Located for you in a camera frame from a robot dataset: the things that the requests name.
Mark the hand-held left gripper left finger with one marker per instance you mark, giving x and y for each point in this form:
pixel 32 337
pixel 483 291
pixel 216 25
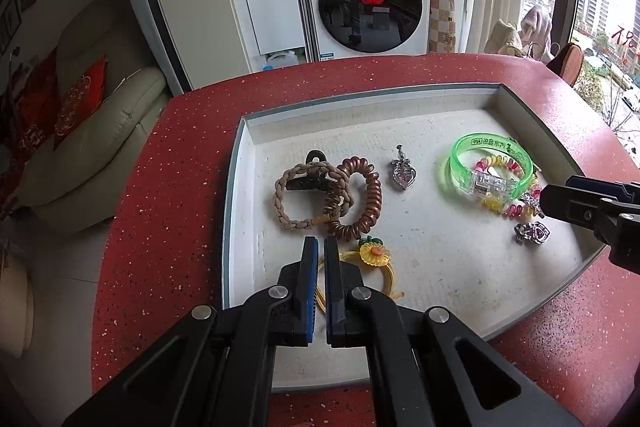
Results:
pixel 310 292

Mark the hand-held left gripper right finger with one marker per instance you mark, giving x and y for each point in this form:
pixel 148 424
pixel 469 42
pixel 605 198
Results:
pixel 331 292

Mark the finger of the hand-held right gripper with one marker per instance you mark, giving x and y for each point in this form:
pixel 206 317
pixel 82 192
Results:
pixel 600 186
pixel 570 207

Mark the silver rhinestone hair clip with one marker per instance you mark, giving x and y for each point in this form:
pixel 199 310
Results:
pixel 532 202

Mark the silver chunky brooch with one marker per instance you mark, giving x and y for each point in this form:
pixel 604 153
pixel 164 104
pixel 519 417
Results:
pixel 532 233

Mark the grey shallow tray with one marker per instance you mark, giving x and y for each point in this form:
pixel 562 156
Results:
pixel 430 287

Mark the green translucent bangle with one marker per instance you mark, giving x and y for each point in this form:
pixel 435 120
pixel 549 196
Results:
pixel 462 167

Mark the silver heart pendant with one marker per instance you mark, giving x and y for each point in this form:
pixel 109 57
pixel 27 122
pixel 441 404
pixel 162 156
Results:
pixel 403 174

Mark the black hair claw clip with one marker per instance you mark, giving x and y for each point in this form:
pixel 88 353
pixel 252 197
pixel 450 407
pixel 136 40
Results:
pixel 305 183

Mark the brown round-back chair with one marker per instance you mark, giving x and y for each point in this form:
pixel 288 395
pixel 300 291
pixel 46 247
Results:
pixel 567 64

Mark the red window decal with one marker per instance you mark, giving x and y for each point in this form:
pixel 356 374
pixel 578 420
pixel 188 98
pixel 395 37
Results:
pixel 625 39

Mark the white draped towel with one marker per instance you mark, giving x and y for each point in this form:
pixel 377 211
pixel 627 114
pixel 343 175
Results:
pixel 537 27

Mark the beige cushion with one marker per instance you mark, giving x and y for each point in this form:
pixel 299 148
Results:
pixel 505 37

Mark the white plastic jug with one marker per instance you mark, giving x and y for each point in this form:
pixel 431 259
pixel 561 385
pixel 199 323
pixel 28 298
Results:
pixel 277 61

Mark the cream leather sofa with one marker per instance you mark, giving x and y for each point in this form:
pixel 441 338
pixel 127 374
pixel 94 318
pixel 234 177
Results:
pixel 100 142

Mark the red embroidered cushion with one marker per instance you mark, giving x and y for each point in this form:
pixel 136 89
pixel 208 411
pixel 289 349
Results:
pixel 80 102

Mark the red blanket pile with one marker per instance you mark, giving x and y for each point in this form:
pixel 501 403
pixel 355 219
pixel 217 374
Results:
pixel 25 132

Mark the large wall picture frame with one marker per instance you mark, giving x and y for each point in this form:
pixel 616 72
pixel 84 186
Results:
pixel 9 24

